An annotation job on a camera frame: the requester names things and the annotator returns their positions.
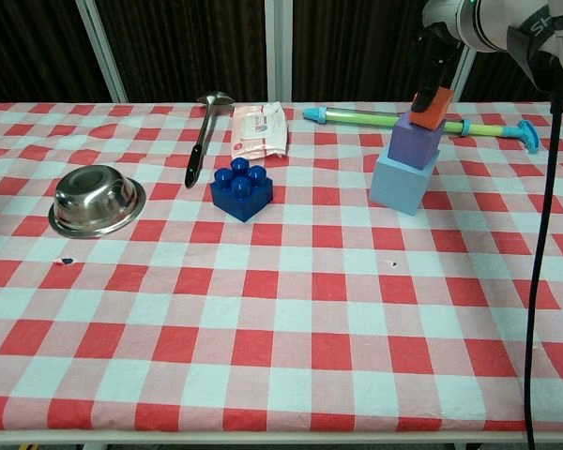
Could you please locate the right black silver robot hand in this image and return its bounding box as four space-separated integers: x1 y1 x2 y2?
411 0 465 113

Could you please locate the small orange foam cube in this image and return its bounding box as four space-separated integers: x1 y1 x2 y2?
408 87 454 131

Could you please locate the purple foam cube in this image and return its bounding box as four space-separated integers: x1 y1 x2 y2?
387 112 447 171

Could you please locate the green blue water squirt toy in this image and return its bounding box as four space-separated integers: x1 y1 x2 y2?
302 105 541 155

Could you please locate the large light blue foam cube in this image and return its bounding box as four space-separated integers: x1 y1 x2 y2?
368 154 437 217

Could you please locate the pink white wet wipes pack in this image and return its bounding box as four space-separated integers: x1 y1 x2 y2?
229 101 290 161

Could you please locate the dark blue building block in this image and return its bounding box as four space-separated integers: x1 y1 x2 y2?
209 157 274 223

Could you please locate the red white checkered tablecloth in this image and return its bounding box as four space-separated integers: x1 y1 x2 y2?
0 100 563 433

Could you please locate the stainless steel bowl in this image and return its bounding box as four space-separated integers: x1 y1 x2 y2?
48 163 147 239

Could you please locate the white metal frame post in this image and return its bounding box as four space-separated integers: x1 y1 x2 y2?
264 0 295 103
448 44 476 103
74 0 129 103

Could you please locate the black cable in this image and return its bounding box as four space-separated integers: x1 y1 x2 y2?
524 87 563 450

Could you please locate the steel ladle black handle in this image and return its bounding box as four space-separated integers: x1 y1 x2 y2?
183 91 236 189

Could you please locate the white table frame edge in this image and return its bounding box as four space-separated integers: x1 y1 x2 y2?
0 428 563 450

